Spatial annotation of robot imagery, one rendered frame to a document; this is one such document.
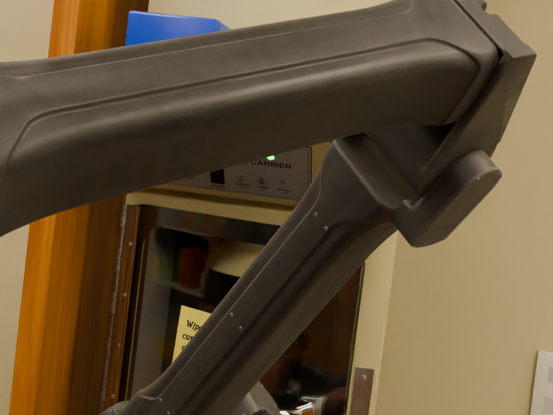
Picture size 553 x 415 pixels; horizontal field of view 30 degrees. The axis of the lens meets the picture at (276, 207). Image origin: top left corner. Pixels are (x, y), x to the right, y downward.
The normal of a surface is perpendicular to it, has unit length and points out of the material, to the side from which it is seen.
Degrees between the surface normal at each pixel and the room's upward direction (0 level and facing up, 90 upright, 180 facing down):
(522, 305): 90
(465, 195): 130
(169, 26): 90
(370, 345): 90
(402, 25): 45
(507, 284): 90
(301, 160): 135
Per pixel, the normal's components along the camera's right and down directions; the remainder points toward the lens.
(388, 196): 0.51, -0.66
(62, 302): 0.98, 0.13
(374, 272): -0.15, 0.04
